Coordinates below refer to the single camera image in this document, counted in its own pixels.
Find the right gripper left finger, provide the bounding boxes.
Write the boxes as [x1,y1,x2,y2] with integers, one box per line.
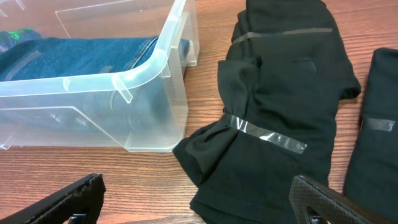
[1,174,106,224]

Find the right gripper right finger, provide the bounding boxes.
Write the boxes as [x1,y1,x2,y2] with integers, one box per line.
[289,175,394,224]

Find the blue denim jeans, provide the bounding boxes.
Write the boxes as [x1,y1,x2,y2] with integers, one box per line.
[0,36,191,82]

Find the blue sequin garment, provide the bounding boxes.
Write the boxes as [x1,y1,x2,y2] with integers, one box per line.
[1,27,41,53]

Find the small folded black garment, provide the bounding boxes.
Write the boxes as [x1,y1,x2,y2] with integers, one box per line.
[343,48,397,222]

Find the large folded black garment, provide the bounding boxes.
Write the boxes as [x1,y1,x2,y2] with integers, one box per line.
[174,0,361,224]

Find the clear plastic storage bin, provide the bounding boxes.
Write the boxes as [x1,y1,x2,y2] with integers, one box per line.
[1,0,200,152]

